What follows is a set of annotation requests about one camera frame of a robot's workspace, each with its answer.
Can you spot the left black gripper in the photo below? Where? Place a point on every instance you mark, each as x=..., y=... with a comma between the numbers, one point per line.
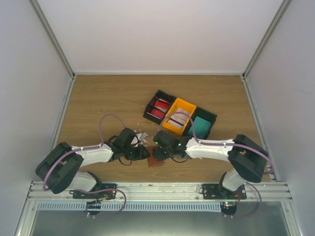
x=140, y=154

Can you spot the lower red card stack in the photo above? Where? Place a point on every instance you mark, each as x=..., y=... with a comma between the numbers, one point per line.
x=157, y=113

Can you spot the red card stack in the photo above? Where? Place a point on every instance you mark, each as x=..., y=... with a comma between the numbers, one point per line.
x=157, y=113
x=162, y=105

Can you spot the black bin with red cards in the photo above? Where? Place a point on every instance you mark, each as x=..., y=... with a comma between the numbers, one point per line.
x=151, y=105

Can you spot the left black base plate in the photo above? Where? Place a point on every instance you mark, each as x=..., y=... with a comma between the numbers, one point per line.
x=104, y=191

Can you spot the black bin with teal cards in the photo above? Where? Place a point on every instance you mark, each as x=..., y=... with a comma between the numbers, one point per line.
x=205, y=115

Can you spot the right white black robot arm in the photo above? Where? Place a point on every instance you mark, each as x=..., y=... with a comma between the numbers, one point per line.
x=247, y=158

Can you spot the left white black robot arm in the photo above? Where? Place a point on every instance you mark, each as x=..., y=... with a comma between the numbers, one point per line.
x=60, y=168

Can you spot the upper red card stack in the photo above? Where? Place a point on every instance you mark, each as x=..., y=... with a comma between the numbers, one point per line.
x=162, y=105

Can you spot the grey slotted cable duct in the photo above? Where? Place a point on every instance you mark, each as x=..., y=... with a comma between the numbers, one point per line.
x=131, y=206

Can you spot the teal card stack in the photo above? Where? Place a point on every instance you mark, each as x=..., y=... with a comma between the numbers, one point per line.
x=202, y=127

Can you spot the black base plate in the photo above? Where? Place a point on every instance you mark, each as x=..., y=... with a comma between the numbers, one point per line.
x=104, y=191
x=213, y=191

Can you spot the aluminium front rail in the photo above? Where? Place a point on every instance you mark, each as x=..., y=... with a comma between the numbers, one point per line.
x=175, y=192

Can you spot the brown leather card holder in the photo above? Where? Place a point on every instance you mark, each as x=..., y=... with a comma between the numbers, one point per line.
x=152, y=162

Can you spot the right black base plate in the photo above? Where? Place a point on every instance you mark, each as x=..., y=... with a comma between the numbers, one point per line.
x=213, y=191

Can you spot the white patterned card stack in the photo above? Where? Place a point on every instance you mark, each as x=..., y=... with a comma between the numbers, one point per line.
x=179, y=119

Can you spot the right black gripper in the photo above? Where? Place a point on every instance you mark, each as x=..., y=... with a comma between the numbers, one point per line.
x=159, y=156

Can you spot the yellow plastic bin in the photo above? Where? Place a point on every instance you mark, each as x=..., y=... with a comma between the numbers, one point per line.
x=179, y=103

